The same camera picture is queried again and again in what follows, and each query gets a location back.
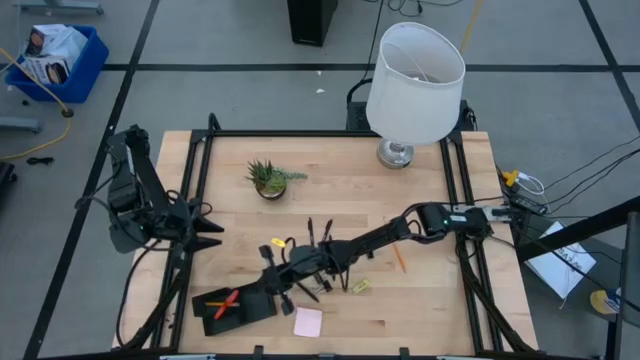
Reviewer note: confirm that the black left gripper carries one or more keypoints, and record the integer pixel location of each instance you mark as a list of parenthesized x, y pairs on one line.
[(179, 225)]

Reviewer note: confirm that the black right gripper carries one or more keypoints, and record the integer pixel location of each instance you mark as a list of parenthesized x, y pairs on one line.
[(287, 277)]

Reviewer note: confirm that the red pen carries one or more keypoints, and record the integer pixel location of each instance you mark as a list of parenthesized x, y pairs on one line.
[(226, 305)]

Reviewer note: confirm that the yellow sticky note pad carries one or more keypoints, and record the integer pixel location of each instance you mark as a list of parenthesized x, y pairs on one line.
[(361, 286)]

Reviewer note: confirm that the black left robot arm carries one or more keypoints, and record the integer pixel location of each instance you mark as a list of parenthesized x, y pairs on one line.
[(135, 165)]

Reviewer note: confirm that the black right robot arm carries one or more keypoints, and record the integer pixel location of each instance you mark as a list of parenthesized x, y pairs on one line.
[(380, 235)]

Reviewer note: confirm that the black mesh desk organizer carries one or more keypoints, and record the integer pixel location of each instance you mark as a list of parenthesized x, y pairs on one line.
[(260, 314)]

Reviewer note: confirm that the black table edge clamp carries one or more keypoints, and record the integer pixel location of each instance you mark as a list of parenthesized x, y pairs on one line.
[(258, 351), (404, 352)]

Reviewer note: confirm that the pink sticky note pad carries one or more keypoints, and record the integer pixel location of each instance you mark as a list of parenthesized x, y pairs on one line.
[(308, 322)]

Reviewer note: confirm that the potted green succulent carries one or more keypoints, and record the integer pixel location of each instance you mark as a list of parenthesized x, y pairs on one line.
[(272, 185)]

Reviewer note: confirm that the blue plastic bin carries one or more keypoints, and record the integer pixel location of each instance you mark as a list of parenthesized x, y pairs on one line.
[(85, 75)]

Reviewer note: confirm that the grey metal table foot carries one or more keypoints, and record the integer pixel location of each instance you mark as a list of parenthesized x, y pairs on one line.
[(60, 7), (20, 125)]

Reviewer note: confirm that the printed cardboard box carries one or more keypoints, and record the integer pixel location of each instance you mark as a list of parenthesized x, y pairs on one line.
[(42, 70)]

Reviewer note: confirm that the black computer tower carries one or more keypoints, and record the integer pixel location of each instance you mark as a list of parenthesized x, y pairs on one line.
[(312, 22)]

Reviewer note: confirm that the white cardboard box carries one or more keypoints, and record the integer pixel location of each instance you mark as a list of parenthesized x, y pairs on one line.
[(60, 42)]

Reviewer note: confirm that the white shade silver lamp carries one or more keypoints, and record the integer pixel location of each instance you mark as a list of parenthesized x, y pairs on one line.
[(415, 100)]

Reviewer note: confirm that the yellow plug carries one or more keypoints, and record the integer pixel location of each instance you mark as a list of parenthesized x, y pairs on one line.
[(511, 177)]

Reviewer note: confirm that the white paper sheets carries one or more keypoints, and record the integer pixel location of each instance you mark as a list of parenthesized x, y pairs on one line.
[(560, 270)]

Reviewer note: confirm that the black metal beam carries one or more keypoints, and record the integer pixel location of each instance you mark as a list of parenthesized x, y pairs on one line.
[(575, 231)]

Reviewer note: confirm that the yellow tape roll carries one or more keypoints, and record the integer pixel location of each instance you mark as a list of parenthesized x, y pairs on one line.
[(602, 301)]

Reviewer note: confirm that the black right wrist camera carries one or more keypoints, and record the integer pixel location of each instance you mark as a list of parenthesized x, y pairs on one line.
[(307, 259)]

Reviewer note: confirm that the dark grey stand post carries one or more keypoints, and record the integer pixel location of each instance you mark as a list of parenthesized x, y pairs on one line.
[(630, 280)]

